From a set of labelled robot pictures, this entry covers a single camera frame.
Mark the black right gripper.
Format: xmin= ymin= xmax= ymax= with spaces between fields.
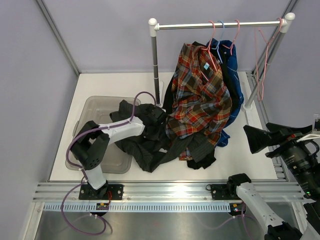
xmin=244 ymin=121 xmax=320 ymax=196

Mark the dark grey striped shirt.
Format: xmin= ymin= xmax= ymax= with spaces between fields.
xmin=109 ymin=100 xmax=216 ymax=173

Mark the red plaid shirt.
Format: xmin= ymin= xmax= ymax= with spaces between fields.
xmin=165 ymin=42 xmax=233 ymax=161

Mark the black shirt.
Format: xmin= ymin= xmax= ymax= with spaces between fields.
xmin=162 ymin=41 xmax=238 ymax=170

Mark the pink hanger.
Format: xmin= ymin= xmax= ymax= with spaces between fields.
xmin=254 ymin=17 xmax=283 ymax=102
xmin=201 ymin=20 xmax=222 ymax=82
xmin=221 ymin=19 xmax=241 ymax=56

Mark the light blue hanger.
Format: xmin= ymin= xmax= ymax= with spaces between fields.
xmin=216 ymin=20 xmax=225 ymax=64

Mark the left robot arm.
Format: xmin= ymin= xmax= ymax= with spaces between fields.
xmin=65 ymin=100 xmax=168 ymax=200

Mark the blue shirt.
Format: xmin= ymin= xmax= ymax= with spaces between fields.
xmin=192 ymin=38 xmax=244 ymax=149

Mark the metal clothes rack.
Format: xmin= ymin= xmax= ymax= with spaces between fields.
xmin=147 ymin=12 xmax=296 ymax=112

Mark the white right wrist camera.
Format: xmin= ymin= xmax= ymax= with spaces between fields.
xmin=296 ymin=113 xmax=320 ymax=145

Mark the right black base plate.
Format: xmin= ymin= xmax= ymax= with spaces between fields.
xmin=205 ymin=184 xmax=240 ymax=200

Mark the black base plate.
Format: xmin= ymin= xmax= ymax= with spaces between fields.
xmin=78 ymin=184 xmax=124 ymax=201
xmin=205 ymin=184 xmax=240 ymax=200

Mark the purple floor cable right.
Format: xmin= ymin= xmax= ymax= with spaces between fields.
xmin=199 ymin=202 xmax=266 ymax=240

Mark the purple floor cable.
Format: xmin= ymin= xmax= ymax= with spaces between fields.
xmin=88 ymin=213 xmax=112 ymax=236
xmin=199 ymin=202 xmax=266 ymax=240

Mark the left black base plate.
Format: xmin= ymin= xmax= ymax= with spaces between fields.
xmin=78 ymin=184 xmax=124 ymax=201

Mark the white slotted cable duct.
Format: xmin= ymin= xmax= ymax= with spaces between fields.
xmin=42 ymin=201 xmax=232 ymax=213

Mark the purple floor cable left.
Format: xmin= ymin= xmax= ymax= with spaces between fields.
xmin=88 ymin=213 xmax=112 ymax=236

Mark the right aluminium frame post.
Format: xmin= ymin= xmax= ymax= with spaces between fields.
xmin=252 ymin=0 xmax=300 ymax=81

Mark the aluminium frame post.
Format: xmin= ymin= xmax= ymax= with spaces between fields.
xmin=34 ymin=0 xmax=81 ymax=77
xmin=252 ymin=0 xmax=300 ymax=81

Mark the aluminium front rail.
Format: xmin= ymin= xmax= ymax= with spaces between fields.
xmin=32 ymin=180 xmax=304 ymax=203

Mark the left aluminium frame post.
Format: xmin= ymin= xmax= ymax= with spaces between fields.
xmin=34 ymin=0 xmax=81 ymax=77

